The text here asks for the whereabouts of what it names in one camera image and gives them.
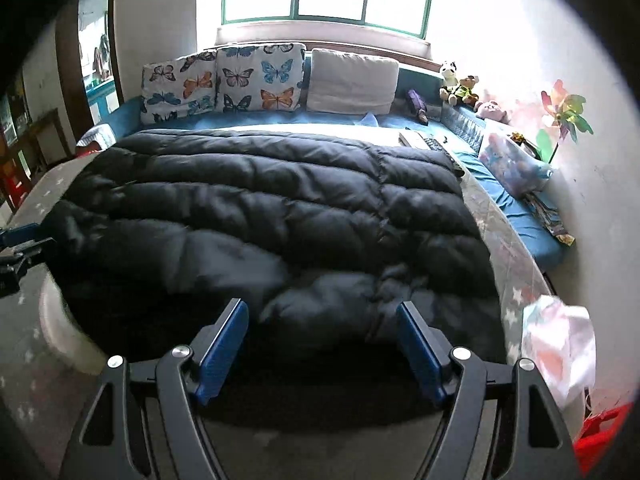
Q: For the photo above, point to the plain white pillow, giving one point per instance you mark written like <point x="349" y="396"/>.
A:
<point x="352" y="82"/>

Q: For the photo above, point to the wooden glass cabinet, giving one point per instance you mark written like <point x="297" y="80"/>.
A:
<point x="12" y="115"/>

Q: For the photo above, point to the blue bed sheet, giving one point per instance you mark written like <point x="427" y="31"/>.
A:
<point x="520" y="220"/>

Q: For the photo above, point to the pink plush toy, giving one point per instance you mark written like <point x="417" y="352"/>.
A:
<point x="491" y="111"/>

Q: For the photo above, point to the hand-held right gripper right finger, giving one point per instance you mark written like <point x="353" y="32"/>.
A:
<point x="420" y="352"/>

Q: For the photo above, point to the red plastic basket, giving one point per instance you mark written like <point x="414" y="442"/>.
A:
<point x="600" y="440"/>

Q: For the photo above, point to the white plastic bag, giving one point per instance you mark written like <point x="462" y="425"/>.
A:
<point x="560" y="350"/>

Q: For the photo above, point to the wooden table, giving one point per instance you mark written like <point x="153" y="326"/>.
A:
<point x="50" y="125"/>

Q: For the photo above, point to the brown door frame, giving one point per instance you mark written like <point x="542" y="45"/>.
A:
<point x="67" y="60"/>

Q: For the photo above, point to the butterfly print pillow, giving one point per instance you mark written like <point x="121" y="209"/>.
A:
<point x="260" y="77"/>
<point x="177" y="87"/>

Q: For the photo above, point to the colourful packet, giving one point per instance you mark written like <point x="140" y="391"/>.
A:
<point x="550" y="220"/>

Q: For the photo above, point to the cartoon print pillow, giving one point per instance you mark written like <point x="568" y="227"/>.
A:
<point x="515" y="165"/>

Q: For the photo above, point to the blue cabinet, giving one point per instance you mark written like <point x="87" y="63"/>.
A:
<point x="105" y="97"/>

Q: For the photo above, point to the white patterned cloth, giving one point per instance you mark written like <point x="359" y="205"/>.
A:
<point x="97" y="137"/>

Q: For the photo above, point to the cream fleece cloth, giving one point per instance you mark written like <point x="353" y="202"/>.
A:
<point x="65" y="330"/>

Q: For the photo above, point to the colourful pinwheel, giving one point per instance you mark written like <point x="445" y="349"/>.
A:
<point x="567" y="110"/>

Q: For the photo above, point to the red plastic stool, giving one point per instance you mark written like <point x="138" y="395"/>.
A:
<point x="12" y="180"/>

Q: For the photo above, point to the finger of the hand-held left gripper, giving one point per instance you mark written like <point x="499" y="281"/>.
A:
<point x="20" y="235"/>
<point x="20" y="260"/>

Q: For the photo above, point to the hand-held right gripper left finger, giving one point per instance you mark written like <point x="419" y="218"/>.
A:
<point x="222" y="350"/>

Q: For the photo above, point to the black puffer coat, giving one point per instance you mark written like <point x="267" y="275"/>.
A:
<point x="280" y="200"/>

